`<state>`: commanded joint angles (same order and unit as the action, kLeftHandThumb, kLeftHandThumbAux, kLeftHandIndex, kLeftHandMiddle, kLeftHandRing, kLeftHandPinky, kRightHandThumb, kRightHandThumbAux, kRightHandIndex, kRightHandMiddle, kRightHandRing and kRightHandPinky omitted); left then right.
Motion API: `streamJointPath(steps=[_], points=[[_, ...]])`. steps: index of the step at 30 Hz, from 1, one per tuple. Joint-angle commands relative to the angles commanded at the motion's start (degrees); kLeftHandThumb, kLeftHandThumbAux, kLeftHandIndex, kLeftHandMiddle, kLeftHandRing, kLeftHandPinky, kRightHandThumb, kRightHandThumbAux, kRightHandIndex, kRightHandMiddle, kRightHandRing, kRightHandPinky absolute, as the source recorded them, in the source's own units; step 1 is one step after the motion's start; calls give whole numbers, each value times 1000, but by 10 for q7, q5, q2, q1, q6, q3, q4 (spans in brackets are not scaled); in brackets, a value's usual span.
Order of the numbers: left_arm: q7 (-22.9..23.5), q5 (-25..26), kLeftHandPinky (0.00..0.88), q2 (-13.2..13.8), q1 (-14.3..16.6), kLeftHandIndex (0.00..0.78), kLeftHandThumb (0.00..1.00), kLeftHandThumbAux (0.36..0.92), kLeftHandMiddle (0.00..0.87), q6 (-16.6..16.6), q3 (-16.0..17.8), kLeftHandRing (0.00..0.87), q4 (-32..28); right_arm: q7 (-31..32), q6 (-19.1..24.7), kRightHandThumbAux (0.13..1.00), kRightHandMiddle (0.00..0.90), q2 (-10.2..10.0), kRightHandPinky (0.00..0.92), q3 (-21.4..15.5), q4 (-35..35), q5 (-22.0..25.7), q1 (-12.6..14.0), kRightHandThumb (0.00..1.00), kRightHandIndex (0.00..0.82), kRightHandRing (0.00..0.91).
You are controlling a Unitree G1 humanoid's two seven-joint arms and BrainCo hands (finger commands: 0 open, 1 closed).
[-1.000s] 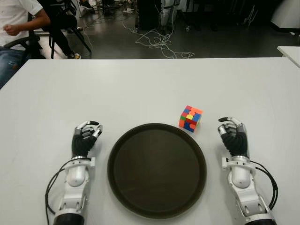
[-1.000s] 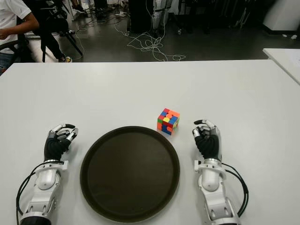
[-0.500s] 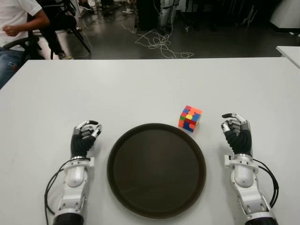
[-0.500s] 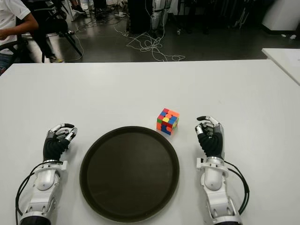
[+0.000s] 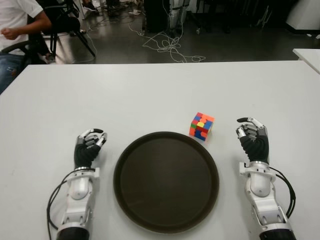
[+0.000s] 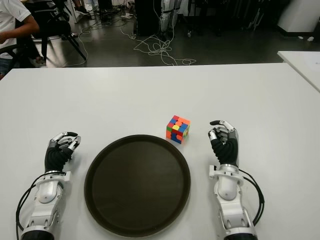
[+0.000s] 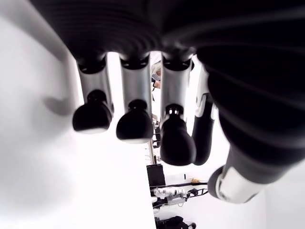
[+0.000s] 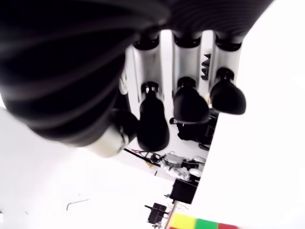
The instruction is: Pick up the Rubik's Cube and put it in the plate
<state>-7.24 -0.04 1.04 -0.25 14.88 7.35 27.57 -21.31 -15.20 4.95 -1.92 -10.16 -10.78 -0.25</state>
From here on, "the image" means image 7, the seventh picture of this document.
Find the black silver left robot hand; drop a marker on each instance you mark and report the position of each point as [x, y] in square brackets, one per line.
[238, 71]

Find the seated person in white shirt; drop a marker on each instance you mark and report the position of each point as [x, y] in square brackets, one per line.
[156, 71]

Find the small yellow object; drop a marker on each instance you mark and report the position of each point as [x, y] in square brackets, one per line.
[195, 180]

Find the black cabinet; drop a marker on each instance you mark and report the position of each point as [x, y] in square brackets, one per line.
[156, 175]

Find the black bag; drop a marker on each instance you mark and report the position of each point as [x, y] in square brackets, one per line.
[176, 221]

